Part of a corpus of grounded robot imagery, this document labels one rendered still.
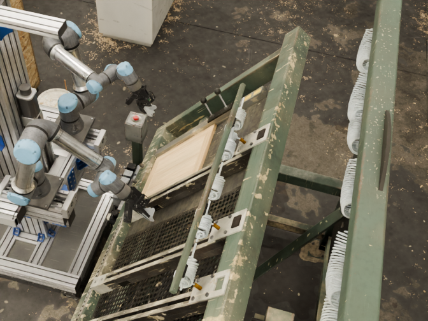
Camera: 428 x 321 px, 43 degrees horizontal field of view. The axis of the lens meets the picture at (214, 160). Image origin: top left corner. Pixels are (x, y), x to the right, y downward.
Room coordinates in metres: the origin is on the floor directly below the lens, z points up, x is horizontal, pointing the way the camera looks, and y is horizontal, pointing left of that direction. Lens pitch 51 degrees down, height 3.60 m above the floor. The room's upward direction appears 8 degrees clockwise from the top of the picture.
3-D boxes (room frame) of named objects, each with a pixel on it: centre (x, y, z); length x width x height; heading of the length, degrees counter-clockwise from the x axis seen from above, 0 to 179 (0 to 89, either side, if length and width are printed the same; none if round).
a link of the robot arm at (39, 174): (1.68, 0.97, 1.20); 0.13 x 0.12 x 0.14; 176
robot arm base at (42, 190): (1.69, 0.97, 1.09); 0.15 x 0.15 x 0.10
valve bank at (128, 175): (1.96, 0.55, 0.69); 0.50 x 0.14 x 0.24; 171
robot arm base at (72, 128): (2.18, 0.90, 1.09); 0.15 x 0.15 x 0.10
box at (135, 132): (2.41, 0.55, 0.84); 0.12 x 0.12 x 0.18; 81
